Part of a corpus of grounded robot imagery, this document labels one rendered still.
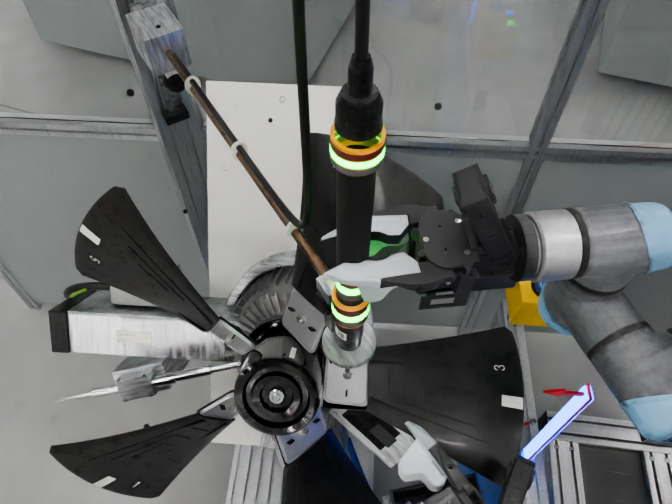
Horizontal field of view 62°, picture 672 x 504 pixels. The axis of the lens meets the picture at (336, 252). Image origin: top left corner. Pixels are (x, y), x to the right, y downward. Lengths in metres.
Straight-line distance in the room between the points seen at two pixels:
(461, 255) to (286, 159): 0.49
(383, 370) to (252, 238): 0.35
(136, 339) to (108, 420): 1.23
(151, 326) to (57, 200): 0.95
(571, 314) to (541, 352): 1.60
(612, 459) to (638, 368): 1.33
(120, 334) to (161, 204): 0.78
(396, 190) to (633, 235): 0.27
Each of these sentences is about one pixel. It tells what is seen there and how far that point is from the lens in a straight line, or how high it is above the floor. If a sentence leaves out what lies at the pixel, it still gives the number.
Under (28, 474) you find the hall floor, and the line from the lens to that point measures 2.26.
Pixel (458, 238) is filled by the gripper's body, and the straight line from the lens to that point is 0.57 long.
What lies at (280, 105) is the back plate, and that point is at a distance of 0.97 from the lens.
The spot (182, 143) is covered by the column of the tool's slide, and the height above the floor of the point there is 1.09.
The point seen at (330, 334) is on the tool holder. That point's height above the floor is 1.31.
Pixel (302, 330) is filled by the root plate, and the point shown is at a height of 1.24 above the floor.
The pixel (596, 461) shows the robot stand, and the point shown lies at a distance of 1.97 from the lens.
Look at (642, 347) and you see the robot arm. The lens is 0.68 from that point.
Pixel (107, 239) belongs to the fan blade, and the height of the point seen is 1.35.
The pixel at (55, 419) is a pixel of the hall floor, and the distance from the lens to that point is 2.29.
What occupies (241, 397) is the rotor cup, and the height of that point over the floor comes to 1.22.
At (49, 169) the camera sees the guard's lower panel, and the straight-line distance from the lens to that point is 1.76.
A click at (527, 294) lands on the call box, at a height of 1.07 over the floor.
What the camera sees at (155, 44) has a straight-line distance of 1.02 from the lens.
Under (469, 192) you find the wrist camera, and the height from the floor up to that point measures 1.59.
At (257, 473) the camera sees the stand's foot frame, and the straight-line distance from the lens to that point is 1.95.
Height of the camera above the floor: 1.96
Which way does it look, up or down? 55 degrees down
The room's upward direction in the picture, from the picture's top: straight up
